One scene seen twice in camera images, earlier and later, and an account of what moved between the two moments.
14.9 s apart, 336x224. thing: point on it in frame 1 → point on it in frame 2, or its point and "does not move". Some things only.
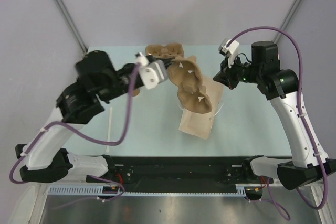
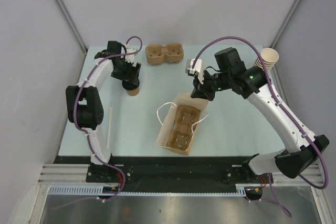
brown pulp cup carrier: (171, 50) does not move
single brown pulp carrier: (186, 72) → (186, 117)
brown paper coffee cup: (135, 92) does not move
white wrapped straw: (109, 127) does not move
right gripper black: (227, 77) → (197, 93)
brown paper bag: (200, 125) → (182, 123)
